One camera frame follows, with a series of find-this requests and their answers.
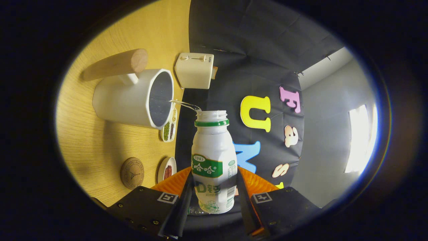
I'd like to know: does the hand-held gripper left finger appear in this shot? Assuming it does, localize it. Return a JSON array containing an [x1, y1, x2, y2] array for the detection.
[[106, 166, 195, 240]]

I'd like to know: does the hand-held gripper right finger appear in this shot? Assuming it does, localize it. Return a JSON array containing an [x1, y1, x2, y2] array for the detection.
[[236, 166, 321, 236]]

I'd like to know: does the round cork coaster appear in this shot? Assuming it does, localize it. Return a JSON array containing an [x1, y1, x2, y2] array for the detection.
[[120, 157, 145, 190]]

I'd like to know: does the white juice bottle green label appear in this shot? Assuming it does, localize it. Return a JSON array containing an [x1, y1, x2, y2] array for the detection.
[[191, 110, 238, 215]]

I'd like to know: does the clear juice stream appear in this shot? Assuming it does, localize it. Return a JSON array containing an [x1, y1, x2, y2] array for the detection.
[[170, 99, 201, 111]]

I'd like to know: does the white cup with wooden handle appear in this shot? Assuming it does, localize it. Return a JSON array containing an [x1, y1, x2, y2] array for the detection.
[[82, 49, 175, 130]]

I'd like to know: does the white round plate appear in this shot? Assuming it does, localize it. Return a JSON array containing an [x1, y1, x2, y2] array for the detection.
[[157, 157, 177, 183]]

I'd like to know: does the divided white dish with beans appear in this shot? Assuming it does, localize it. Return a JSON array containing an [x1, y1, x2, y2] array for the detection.
[[160, 105, 178, 143]]

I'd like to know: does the wooden table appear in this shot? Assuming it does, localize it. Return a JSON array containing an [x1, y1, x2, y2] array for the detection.
[[55, 0, 192, 207]]

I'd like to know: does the bright ceiling light panel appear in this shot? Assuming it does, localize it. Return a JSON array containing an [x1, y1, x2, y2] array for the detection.
[[344, 104, 378, 174]]

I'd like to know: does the cream toaster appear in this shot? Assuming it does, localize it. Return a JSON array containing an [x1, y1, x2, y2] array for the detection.
[[174, 52, 214, 90]]

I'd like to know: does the black backdrop cloth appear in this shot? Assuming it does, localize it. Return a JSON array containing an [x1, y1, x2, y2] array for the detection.
[[174, 0, 345, 218]]

